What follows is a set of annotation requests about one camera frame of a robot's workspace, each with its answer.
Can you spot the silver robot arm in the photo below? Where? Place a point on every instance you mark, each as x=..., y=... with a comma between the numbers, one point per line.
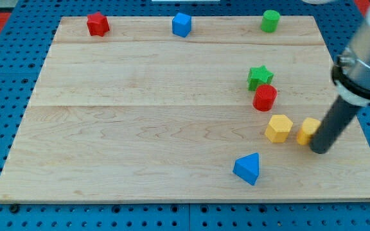
x=351, y=72

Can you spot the wooden board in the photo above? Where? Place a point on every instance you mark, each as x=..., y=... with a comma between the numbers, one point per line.
x=141, y=115

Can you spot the yellow hexagon block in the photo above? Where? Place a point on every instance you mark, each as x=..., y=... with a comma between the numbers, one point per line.
x=278, y=128

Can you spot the blue triangle block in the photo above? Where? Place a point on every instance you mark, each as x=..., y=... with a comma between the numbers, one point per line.
x=248, y=168

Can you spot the red cylinder block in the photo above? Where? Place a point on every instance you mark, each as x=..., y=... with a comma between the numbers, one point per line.
x=264, y=97

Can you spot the green star block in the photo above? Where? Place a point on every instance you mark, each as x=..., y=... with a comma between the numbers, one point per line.
x=258, y=76

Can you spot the blue cube block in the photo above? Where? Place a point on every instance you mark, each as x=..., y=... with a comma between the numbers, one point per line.
x=181, y=24

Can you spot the yellow rounded block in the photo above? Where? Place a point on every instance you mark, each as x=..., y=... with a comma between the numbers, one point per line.
x=307, y=130

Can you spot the red star block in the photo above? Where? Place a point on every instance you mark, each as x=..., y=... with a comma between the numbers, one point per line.
x=97, y=24

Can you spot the green cylinder block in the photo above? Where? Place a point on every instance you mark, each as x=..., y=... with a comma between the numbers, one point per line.
x=270, y=21

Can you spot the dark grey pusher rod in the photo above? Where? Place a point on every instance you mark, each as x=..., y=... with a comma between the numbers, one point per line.
x=338, y=117

